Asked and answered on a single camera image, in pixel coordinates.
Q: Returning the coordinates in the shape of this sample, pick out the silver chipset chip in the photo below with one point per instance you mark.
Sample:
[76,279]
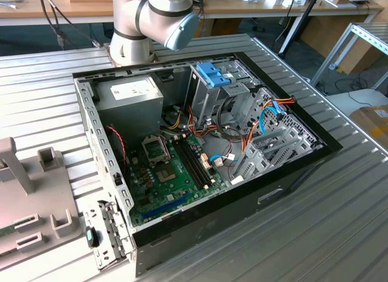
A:
[165,174]

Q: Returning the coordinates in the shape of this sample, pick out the black tripod pole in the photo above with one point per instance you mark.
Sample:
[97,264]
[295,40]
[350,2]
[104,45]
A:
[303,16]

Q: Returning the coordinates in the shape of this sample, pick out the aluminium profile frame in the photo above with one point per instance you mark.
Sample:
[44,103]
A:
[333,53]

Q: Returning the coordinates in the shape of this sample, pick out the green RAM stick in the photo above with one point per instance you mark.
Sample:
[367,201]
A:
[6,231]

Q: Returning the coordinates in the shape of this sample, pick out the CPU socket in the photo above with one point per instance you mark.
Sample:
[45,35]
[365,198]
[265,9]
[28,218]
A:
[156,147]

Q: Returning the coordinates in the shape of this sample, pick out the grey power supply unit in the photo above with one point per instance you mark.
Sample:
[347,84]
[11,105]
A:
[130,118]

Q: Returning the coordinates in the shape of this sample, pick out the black RAM slot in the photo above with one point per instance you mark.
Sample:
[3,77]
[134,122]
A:
[189,165]
[197,161]

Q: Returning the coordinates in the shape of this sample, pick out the green motherboard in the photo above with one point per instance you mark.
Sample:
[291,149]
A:
[179,188]

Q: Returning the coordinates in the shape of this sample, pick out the white side table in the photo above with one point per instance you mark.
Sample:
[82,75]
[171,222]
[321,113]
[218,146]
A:
[366,95]

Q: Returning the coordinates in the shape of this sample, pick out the light wooden desk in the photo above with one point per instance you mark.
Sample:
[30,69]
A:
[30,9]
[257,9]

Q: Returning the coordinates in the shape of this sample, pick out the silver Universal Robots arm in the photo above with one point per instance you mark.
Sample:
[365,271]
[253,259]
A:
[130,21]

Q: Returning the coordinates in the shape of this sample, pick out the grey parts rack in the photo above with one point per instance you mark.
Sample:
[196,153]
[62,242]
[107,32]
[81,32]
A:
[45,197]

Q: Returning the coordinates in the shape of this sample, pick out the cardboard box with label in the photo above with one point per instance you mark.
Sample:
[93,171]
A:
[373,124]

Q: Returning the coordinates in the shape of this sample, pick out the large brown cardboard box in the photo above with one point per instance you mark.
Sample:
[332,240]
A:
[318,36]

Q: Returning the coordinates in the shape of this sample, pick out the grey metal drive cage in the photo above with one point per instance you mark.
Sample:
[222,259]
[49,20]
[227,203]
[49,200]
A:
[203,103]

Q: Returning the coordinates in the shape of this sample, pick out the blue expansion slot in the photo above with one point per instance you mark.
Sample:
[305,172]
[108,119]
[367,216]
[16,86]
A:
[165,207]

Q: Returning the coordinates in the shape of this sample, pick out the black open PC case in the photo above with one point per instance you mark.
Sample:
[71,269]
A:
[227,221]

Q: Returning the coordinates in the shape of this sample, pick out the blue plastic drive latch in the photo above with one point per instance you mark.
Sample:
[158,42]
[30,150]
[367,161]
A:
[207,70]
[222,80]

